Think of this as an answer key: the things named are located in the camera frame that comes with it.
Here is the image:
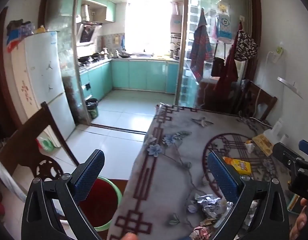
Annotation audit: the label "pink candy wrapper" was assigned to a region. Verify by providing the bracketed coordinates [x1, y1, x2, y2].
[189, 226, 212, 240]

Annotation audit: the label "red hanging cloth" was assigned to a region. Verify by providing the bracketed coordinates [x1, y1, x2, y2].
[214, 22, 242, 93]

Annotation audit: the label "teal base cabinets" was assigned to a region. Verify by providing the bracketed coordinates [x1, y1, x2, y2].
[79, 59, 181, 103]

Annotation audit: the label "blue patterned bag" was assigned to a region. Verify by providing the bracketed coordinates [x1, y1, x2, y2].
[7, 22, 35, 53]

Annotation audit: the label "plaid hanging cloth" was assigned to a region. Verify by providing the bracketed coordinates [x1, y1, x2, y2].
[189, 8, 213, 82]

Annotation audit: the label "crumpled silver foil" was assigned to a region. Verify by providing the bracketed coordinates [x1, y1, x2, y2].
[194, 193, 228, 218]

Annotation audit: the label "yellow orange carton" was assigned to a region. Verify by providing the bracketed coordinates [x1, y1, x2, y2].
[222, 156, 252, 176]

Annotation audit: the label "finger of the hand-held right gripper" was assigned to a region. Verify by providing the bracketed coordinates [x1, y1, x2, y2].
[298, 140, 308, 161]
[272, 142, 306, 174]

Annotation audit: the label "teal wall cabinet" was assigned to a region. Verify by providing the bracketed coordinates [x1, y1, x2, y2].
[80, 0, 117, 23]

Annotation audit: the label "blue smiley wall hanger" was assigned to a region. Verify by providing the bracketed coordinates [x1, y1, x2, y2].
[216, 4, 232, 43]

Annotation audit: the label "wall water heater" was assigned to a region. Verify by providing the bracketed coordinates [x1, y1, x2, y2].
[170, 1, 182, 34]

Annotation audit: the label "gold candy wrapper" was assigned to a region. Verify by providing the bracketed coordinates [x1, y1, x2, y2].
[200, 217, 220, 228]

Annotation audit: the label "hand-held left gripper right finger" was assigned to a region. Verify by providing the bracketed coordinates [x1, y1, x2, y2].
[207, 151, 291, 240]

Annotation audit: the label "plain brown wooden chair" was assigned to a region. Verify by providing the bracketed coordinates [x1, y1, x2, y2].
[238, 79, 278, 124]

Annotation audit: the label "floral printed tablecloth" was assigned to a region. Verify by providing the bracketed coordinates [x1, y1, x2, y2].
[106, 102, 308, 240]

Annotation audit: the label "person's right hand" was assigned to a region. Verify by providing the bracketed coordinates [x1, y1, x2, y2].
[289, 197, 308, 240]

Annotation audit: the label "black white patterned bag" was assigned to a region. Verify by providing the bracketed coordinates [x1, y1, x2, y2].
[235, 30, 259, 61]

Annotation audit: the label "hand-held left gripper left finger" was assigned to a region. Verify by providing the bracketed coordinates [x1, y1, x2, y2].
[22, 149, 105, 240]

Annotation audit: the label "black hanging bag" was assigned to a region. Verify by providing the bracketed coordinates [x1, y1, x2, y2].
[211, 57, 226, 78]

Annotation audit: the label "black kitchen waste bin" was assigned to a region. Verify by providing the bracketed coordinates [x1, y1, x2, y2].
[85, 98, 99, 119]

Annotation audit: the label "dark cloth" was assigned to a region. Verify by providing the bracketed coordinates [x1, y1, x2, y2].
[6, 19, 25, 34]

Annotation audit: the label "white refrigerator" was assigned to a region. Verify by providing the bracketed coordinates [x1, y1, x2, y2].
[11, 30, 77, 148]

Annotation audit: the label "white plastic stand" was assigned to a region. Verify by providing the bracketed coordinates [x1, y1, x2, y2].
[264, 120, 290, 147]

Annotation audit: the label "silver wall shelf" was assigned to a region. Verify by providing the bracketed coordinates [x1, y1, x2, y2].
[277, 76, 304, 98]

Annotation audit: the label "range hood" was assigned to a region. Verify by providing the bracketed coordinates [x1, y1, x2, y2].
[76, 4, 103, 47]

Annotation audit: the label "colourful printed card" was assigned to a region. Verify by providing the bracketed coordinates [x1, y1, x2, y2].
[287, 194, 300, 211]

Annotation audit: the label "green bucket with red inside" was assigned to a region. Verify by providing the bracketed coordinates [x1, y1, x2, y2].
[79, 176, 123, 232]

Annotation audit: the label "carved dark wooden chair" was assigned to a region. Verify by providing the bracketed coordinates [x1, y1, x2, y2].
[0, 102, 80, 230]

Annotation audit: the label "white wall plug charger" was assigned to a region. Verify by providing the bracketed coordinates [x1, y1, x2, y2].
[265, 44, 285, 63]

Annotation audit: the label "brown yellow flat box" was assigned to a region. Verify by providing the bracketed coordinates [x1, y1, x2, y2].
[251, 133, 274, 156]

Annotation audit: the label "green white plastic bag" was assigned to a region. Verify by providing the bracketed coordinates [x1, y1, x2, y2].
[36, 130, 61, 153]

